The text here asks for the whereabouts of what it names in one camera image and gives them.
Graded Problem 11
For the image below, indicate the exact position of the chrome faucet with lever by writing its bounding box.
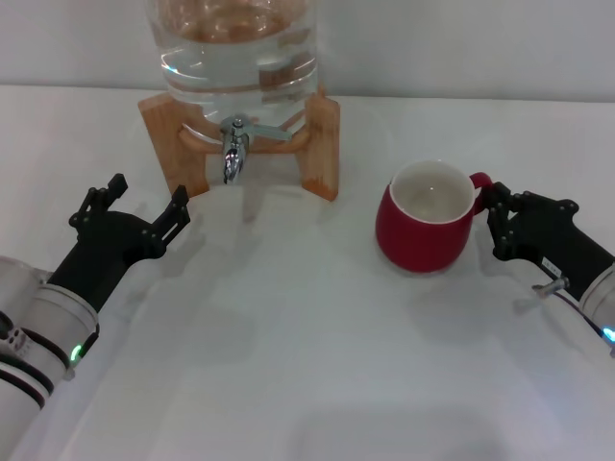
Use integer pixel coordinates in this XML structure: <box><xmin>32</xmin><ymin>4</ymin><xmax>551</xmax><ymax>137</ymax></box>
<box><xmin>219</xmin><ymin>113</ymin><xmax>293</xmax><ymax>184</ymax></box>

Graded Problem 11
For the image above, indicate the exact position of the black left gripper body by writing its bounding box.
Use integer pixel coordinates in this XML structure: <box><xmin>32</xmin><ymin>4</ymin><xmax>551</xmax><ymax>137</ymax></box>
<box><xmin>47</xmin><ymin>210</ymin><xmax>167</xmax><ymax>313</ymax></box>

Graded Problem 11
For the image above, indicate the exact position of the wooden dispenser stand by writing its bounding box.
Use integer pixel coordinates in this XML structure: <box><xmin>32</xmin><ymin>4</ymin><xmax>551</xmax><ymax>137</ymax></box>
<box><xmin>137</xmin><ymin>84</ymin><xmax>341</xmax><ymax>202</ymax></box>

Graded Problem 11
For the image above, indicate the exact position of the clear glass water dispenser jar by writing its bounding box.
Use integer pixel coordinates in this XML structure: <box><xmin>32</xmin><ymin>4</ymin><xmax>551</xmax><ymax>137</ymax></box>
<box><xmin>143</xmin><ymin>0</ymin><xmax>321</xmax><ymax>145</ymax></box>

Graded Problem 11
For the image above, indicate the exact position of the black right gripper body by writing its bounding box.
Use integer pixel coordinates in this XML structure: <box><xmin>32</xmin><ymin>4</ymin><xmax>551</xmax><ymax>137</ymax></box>
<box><xmin>504</xmin><ymin>191</ymin><xmax>615</xmax><ymax>302</ymax></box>

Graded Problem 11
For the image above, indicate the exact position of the right arm connector cable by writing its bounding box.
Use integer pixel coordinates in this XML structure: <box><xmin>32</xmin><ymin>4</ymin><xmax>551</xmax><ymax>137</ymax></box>
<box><xmin>531</xmin><ymin>277</ymin><xmax>607</xmax><ymax>333</ymax></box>

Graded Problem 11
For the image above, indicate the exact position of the red cup with white inside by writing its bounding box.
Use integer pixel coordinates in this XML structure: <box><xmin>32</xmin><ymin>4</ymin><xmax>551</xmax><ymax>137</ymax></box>
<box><xmin>374</xmin><ymin>159</ymin><xmax>494</xmax><ymax>275</ymax></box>

